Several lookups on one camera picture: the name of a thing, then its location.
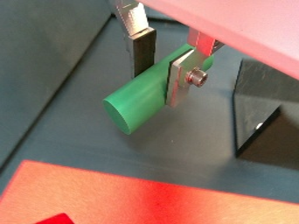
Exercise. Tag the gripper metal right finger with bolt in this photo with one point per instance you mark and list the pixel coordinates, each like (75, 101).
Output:
(187, 69)

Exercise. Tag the black curved holder block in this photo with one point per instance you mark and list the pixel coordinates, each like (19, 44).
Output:
(266, 115)

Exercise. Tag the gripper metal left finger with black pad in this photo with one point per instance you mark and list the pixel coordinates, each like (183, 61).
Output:
(139, 34)

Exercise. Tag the red shape sorter box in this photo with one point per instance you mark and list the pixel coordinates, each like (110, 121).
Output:
(99, 198)

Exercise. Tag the green cylinder peg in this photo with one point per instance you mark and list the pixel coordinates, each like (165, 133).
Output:
(142, 97)

